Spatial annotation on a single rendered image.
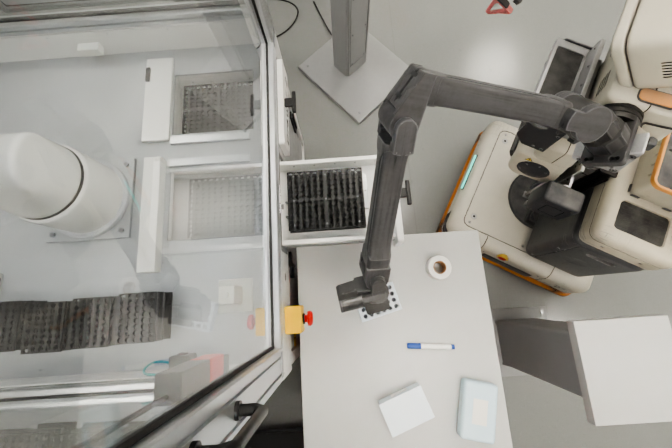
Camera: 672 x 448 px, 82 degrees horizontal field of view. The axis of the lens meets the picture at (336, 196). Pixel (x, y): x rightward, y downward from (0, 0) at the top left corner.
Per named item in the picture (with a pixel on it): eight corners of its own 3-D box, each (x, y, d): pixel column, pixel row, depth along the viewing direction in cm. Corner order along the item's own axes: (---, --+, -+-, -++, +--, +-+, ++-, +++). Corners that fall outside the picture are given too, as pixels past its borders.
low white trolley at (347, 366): (429, 255, 196) (478, 229, 122) (445, 388, 179) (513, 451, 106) (315, 263, 196) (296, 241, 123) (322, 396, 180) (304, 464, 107)
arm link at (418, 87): (411, 65, 62) (392, 52, 71) (387, 142, 69) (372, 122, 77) (621, 109, 74) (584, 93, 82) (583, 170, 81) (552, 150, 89)
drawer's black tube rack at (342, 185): (360, 173, 120) (361, 167, 114) (365, 229, 116) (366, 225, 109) (290, 178, 120) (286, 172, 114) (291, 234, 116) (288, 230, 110)
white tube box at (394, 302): (391, 281, 119) (392, 281, 115) (400, 308, 117) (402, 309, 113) (353, 294, 118) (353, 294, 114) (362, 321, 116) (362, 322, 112)
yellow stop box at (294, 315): (305, 304, 110) (303, 305, 103) (306, 331, 108) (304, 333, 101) (288, 305, 110) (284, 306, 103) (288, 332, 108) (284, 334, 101)
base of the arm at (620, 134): (625, 166, 80) (641, 118, 82) (610, 144, 76) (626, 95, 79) (581, 167, 87) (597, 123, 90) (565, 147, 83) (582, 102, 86)
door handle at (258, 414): (271, 396, 57) (235, 442, 39) (271, 415, 56) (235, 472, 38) (238, 398, 57) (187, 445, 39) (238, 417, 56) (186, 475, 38)
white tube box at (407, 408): (417, 381, 111) (420, 385, 106) (431, 411, 109) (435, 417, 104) (377, 400, 110) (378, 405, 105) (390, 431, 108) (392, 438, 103)
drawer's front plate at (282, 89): (287, 77, 132) (281, 57, 121) (290, 156, 124) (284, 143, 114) (282, 77, 132) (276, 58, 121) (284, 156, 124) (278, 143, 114)
